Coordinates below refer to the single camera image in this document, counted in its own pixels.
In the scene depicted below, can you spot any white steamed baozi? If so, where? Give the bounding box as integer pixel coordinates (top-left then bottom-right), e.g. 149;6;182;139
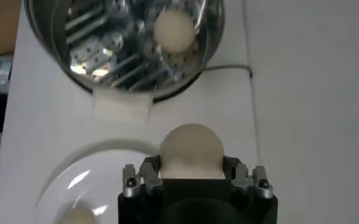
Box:
158;123;226;180
153;9;197;55
55;206;98;224

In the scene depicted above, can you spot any black pot power cord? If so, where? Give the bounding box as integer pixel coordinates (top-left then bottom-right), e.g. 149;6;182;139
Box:
203;64;254;79

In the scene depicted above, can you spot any white round plate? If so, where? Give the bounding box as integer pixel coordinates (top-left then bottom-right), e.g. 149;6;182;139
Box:
29;138;162;224

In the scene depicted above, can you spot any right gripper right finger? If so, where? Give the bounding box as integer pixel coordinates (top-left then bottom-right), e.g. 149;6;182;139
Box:
223;155;274;199

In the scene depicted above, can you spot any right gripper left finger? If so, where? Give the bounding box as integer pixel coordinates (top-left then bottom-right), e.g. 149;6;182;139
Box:
123;155;165;198

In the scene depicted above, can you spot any stainless steel steamer basket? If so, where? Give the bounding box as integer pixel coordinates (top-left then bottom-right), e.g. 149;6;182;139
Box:
23;0;226;122

